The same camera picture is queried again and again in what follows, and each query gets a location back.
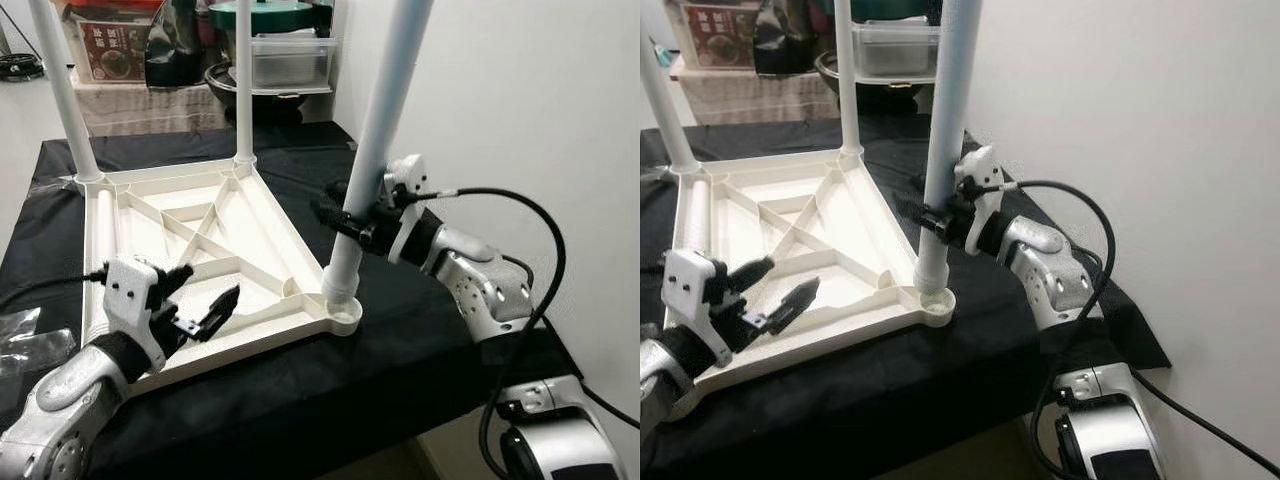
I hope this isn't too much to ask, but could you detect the clear lidded plastic container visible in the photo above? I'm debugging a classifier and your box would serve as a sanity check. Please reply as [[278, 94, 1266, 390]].
[[255, 33, 338, 95], [860, 20, 941, 85]]

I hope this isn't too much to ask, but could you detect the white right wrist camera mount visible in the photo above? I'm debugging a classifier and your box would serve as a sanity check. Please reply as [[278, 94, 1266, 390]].
[[382, 154, 433, 268], [954, 144, 1006, 253]]

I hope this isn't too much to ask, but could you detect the black table cloth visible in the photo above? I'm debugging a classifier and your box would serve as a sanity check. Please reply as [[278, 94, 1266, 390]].
[[0, 119, 583, 480], [640, 109, 1173, 480]]

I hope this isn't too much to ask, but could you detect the black coiled cable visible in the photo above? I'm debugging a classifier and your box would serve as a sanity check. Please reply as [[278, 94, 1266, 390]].
[[0, 54, 48, 83]]

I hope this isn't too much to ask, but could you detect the black bag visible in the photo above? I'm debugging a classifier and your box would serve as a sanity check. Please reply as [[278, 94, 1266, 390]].
[[751, 0, 838, 78], [144, 0, 208, 91]]

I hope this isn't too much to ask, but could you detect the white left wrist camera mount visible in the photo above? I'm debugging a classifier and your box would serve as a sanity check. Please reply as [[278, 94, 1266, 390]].
[[102, 254, 173, 373], [661, 247, 731, 353]]

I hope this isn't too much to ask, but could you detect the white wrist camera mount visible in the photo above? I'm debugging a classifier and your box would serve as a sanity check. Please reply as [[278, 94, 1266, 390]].
[[102, 254, 173, 373], [954, 144, 1006, 253], [382, 154, 433, 268], [661, 247, 731, 353]]

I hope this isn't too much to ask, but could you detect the green pot lid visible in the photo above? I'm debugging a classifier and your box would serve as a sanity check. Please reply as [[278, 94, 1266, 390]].
[[850, 0, 946, 23], [207, 0, 333, 37]]

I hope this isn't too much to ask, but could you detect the black wok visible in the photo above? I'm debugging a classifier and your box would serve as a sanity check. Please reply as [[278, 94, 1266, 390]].
[[204, 60, 333, 123], [814, 48, 938, 113]]

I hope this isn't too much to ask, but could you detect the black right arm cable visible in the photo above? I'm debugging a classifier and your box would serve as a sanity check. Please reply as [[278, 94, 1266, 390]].
[[424, 186, 641, 480], [998, 179, 1280, 480]]

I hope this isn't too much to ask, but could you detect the patterned beige cloth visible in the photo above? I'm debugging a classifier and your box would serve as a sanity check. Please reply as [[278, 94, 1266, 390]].
[[68, 78, 238, 141], [668, 63, 843, 128]]

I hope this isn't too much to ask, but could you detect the cream plastic table top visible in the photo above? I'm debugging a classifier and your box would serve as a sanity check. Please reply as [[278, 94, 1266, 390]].
[[654, 144, 960, 423], [64, 154, 365, 398]]

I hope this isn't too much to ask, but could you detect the clear tape strip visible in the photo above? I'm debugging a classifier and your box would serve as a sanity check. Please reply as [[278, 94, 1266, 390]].
[[0, 306, 78, 378]]

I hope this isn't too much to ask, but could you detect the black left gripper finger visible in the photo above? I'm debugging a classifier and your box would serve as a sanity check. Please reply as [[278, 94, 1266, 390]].
[[194, 284, 242, 343], [159, 261, 197, 303], [764, 277, 822, 338], [724, 256, 777, 303]]

